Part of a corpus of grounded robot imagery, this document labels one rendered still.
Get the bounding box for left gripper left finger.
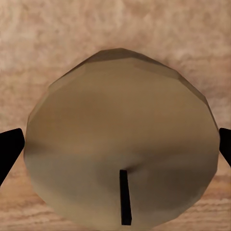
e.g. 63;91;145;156
0;128;25;185

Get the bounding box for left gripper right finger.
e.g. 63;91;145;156
219;128;231;167

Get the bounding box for pillar candle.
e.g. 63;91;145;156
23;48;220;231

